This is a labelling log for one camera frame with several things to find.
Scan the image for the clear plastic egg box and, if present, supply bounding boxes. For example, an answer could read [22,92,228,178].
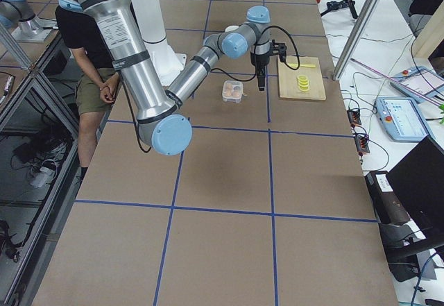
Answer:
[221,80,244,103]

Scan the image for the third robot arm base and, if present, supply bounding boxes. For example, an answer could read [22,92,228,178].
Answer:
[1,0,57,42]

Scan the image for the far blue teach pendant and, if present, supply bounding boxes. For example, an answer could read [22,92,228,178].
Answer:
[391,66,443,103]

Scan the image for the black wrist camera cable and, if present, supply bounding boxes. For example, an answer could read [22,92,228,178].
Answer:
[253,25,302,71]

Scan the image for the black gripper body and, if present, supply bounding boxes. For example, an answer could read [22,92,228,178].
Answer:
[250,51,271,77]

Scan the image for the near blue teach pendant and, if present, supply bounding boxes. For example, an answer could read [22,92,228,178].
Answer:
[375,96,434,142]

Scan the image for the aluminium frame post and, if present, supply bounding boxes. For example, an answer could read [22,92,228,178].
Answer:
[332,0,379,80]

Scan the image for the yellow plastic knife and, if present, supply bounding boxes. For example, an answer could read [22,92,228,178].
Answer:
[287,63,316,69]

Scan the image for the orange electronics board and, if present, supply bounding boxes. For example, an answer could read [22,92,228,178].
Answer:
[354,134,370,155]
[347,110,361,126]

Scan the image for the black monitor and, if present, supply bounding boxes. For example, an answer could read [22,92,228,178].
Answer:
[365,136,443,282]

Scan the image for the blue teach pendant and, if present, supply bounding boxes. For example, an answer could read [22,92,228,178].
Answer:
[375,96,434,142]
[391,66,443,103]

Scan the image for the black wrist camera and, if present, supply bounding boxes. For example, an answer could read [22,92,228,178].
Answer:
[271,40,287,63]

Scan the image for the black camera tripod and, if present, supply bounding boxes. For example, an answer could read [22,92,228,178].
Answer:
[321,0,358,19]

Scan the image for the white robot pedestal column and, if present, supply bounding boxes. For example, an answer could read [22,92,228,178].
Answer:
[132,0,187,86]

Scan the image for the yellow lemon slice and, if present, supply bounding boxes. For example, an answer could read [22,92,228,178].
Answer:
[297,75,310,92]

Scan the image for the white round bowl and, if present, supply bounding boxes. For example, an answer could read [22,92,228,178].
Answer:
[225,25,238,33]

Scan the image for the seated person in black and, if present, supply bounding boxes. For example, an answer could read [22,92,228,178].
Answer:
[55,6,120,178]

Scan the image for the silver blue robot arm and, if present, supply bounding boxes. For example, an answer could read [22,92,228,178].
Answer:
[59,0,271,155]

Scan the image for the wooden cutting board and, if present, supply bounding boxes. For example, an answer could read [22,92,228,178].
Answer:
[277,56,326,101]

